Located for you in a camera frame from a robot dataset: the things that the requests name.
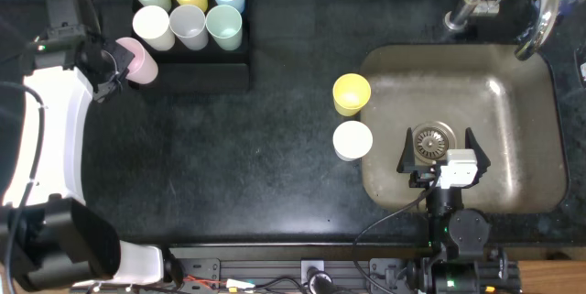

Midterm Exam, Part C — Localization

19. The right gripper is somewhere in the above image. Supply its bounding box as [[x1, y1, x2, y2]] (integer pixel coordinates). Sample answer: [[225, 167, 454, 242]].
[[396, 126, 492, 190]]

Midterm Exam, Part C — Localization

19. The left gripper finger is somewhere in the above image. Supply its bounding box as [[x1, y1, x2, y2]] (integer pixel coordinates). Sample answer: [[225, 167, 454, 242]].
[[114, 46, 136, 78]]

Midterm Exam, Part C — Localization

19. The pink cup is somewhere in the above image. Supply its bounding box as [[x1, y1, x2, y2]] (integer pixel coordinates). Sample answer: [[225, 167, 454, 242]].
[[114, 36, 159, 86]]

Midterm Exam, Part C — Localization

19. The white cup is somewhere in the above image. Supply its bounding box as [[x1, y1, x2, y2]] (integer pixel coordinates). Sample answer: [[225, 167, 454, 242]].
[[331, 120, 374, 162], [131, 5, 177, 52]]

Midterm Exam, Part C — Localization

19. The grey cup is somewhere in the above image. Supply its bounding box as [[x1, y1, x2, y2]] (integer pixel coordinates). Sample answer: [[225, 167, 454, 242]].
[[168, 4, 210, 51]]

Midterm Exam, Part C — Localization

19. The steel sink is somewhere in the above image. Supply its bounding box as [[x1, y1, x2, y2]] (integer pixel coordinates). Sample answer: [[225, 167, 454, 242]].
[[359, 43, 569, 215]]

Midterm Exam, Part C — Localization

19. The black tray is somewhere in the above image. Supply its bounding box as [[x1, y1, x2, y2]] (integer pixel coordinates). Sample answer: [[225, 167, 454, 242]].
[[126, 0, 252, 93]]

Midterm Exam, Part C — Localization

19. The steel tap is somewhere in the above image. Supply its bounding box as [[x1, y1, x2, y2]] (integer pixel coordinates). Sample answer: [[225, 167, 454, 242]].
[[441, 0, 562, 62]]

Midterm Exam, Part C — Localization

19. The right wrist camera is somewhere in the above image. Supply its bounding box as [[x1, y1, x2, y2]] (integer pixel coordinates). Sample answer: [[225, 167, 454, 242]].
[[434, 148, 479, 190]]

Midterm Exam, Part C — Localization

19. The mounting rail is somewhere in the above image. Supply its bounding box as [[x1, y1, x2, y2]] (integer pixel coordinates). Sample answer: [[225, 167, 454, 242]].
[[162, 256, 523, 294]]

